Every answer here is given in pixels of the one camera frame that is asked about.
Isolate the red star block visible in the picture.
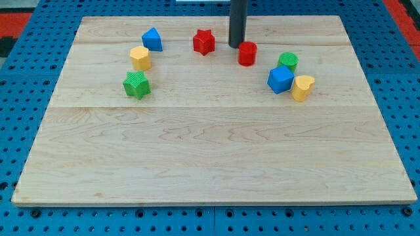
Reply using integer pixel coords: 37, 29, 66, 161
193, 29, 215, 56

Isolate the green star block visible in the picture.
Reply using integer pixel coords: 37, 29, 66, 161
123, 71, 151, 100

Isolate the light wooden board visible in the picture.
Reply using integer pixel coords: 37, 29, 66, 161
12, 16, 417, 207

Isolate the red cylinder block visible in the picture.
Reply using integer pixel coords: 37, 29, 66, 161
238, 41, 257, 66

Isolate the blue cube block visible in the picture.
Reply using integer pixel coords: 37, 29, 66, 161
267, 66, 295, 94

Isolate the yellow hexagon block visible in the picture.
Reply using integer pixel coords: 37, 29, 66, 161
130, 46, 152, 71

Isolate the blue triangle block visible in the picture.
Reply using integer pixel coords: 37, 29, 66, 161
142, 28, 163, 52

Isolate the green cylinder block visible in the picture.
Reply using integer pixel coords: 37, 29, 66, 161
278, 52, 299, 73

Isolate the yellow heart block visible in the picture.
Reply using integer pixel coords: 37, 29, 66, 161
291, 75, 316, 102

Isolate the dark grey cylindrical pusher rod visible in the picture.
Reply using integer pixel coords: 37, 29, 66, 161
228, 0, 248, 49

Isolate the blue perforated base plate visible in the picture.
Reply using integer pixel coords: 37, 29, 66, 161
1, 1, 419, 235

